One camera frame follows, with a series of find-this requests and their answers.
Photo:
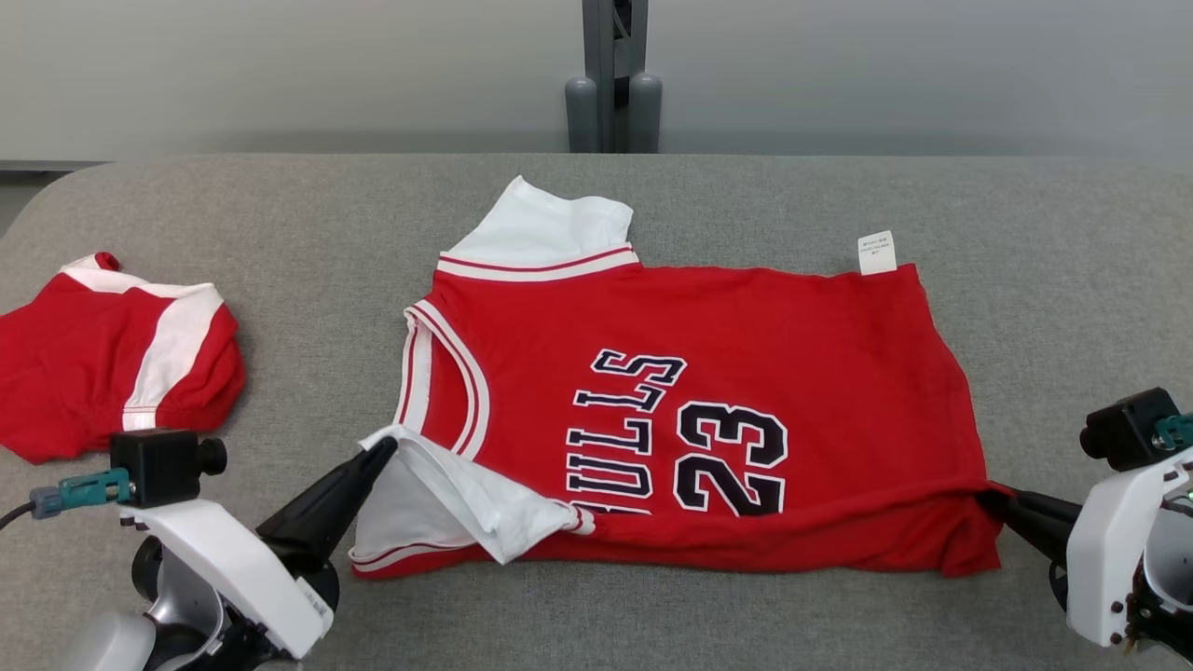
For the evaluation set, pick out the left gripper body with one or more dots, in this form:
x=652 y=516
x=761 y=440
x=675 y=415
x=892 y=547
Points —
x=233 y=568

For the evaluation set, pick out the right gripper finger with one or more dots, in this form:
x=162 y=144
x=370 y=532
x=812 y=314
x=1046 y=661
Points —
x=1035 y=511
x=1049 y=538

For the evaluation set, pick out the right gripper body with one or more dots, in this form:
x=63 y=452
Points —
x=1104 y=559

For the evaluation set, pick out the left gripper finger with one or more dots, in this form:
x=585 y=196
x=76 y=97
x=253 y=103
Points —
x=326 y=499
x=322 y=545

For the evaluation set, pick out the red shorts white stripe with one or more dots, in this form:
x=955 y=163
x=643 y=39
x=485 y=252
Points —
x=65 y=373

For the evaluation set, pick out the red basketball jersey white trim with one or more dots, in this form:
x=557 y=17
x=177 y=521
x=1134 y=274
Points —
x=746 y=326

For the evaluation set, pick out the grey fabric sofa seat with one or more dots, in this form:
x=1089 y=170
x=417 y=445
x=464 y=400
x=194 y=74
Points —
x=280 y=233

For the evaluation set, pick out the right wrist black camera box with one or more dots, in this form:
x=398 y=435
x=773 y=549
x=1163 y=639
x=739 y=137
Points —
x=1128 y=429

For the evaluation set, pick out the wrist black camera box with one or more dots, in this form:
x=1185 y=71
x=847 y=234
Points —
x=154 y=466
x=1128 y=429

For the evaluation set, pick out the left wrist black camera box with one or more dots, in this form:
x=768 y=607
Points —
x=154 y=466

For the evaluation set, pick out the grey metal partition post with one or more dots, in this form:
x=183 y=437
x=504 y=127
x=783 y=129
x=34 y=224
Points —
x=601 y=56

